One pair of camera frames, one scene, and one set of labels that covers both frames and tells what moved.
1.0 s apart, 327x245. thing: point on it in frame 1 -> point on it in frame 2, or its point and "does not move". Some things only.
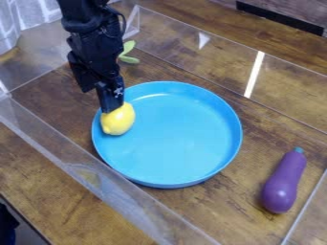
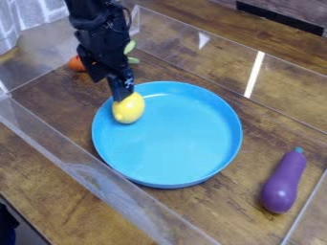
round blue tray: x=184 y=141 does not move
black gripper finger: x=110 y=92 -> x=122 y=84
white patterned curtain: x=20 y=14 does not move
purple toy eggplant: x=281 y=185 does not move
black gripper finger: x=83 y=73 -> x=98 y=71
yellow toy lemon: x=119 y=121 -> x=128 y=109
